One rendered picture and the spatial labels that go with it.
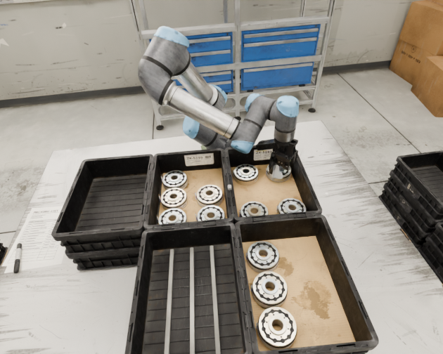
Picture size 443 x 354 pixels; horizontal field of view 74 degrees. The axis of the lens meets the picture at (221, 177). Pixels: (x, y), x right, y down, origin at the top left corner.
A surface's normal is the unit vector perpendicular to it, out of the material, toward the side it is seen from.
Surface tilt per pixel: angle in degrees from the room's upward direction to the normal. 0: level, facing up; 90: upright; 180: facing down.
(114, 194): 0
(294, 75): 90
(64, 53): 90
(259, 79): 90
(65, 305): 0
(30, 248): 0
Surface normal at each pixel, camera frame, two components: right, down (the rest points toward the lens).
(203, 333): -0.04, -0.73
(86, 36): 0.15, 0.67
